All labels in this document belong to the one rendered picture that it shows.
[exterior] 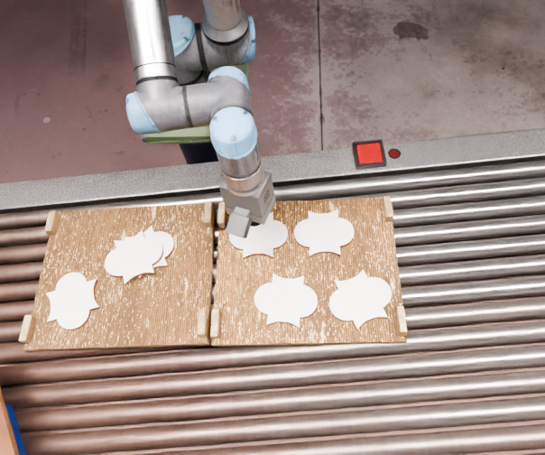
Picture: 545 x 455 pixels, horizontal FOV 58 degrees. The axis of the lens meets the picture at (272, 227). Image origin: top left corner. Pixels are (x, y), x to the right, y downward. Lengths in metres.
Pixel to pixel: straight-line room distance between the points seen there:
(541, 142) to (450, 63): 1.53
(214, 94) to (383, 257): 0.52
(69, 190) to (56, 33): 2.16
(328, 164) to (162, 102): 0.53
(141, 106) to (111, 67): 2.19
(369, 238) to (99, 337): 0.64
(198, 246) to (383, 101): 1.69
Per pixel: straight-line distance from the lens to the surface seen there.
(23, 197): 1.45
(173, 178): 1.31
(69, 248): 1.28
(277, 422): 1.05
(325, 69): 2.80
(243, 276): 1.11
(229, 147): 0.80
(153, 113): 0.90
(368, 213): 1.18
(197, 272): 1.14
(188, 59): 1.33
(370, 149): 1.29
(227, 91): 0.88
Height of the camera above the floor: 1.95
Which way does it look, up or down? 62 degrees down
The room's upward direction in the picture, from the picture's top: 10 degrees counter-clockwise
